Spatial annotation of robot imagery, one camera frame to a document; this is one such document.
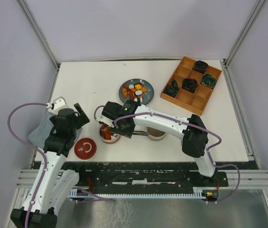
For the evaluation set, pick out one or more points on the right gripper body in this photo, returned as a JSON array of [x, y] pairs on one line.
[[126, 131]]

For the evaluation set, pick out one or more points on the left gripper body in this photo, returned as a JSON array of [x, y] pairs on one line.
[[77, 125]]

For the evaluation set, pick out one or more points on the fried chicken piece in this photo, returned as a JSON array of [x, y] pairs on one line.
[[106, 133]]

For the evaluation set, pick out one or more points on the red steel lunch bowl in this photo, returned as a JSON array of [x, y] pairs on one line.
[[114, 138]]

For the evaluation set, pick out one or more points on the beige lunch box bowl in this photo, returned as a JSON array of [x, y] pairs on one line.
[[155, 134]]

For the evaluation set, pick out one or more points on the blue ceramic food plate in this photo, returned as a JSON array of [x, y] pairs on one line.
[[129, 94]]

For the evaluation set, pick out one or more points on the wooden compartment tray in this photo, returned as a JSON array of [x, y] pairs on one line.
[[193, 102]]

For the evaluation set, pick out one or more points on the metal tongs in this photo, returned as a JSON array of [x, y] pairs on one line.
[[139, 133]]

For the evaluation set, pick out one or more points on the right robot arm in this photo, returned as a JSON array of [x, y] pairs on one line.
[[195, 139]]

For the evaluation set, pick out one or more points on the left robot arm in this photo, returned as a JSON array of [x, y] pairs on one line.
[[52, 185]]

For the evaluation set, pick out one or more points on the red lunch box lid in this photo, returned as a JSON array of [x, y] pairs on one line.
[[85, 148]]

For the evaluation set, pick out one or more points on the black white sushi roll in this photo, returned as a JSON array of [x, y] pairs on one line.
[[138, 99]]

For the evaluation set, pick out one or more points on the light blue cloth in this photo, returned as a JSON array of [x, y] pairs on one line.
[[37, 133]]

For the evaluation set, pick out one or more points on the blue rolled napkin left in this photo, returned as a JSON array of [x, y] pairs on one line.
[[172, 89]]

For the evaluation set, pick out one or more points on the orange black rolled napkin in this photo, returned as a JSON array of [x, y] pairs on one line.
[[189, 84]]

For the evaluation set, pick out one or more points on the green rolled napkin right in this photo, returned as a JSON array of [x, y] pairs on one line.
[[209, 81]]

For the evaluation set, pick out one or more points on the dark rolled napkin top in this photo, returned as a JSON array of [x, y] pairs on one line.
[[200, 66]]

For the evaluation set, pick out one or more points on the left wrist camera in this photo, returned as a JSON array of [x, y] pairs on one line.
[[56, 105]]

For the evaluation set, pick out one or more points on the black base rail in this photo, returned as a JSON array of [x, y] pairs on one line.
[[143, 177]]

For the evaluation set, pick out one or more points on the right aluminium frame post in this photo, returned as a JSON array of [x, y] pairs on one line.
[[251, 19]]

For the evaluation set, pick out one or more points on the aluminium frame post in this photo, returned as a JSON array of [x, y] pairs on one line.
[[38, 32], [251, 19]]

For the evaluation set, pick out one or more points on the left aluminium frame post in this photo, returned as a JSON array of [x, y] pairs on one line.
[[38, 32]]

